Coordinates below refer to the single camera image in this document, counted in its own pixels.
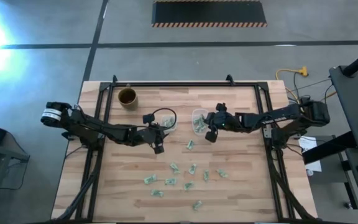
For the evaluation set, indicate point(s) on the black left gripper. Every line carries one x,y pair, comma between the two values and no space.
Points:
149,136

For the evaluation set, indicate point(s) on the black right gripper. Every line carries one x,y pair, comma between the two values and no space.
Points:
224,122

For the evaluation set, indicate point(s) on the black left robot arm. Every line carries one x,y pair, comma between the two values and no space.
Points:
104,130

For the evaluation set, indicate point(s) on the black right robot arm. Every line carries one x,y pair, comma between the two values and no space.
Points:
284,116

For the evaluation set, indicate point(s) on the small clear plastic container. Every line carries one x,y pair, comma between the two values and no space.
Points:
164,129

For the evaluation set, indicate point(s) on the large clear plastic container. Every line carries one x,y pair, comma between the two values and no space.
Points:
196,112

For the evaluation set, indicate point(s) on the green-brown ceramic mug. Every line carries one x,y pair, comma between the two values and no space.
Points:
127,97

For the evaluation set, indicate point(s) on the white paper sheet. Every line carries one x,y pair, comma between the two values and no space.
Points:
306,143

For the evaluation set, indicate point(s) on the black hazard-striped floor mat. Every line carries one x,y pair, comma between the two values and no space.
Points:
209,13

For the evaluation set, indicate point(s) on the black support beam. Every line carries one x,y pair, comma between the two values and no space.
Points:
328,149

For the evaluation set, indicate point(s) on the grey desk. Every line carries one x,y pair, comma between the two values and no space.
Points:
356,102

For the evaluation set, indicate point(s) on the grey side stand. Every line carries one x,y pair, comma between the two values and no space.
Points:
5,152

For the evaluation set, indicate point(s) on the black aluminium table frame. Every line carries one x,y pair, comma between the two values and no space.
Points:
182,84

